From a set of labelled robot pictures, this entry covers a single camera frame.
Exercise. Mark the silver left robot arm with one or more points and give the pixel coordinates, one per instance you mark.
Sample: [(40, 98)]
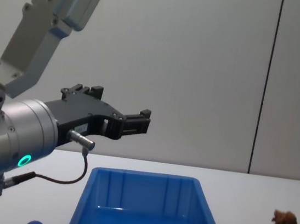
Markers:
[(26, 123)]

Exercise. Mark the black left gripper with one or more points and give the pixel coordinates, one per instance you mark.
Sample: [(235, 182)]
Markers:
[(84, 110)]

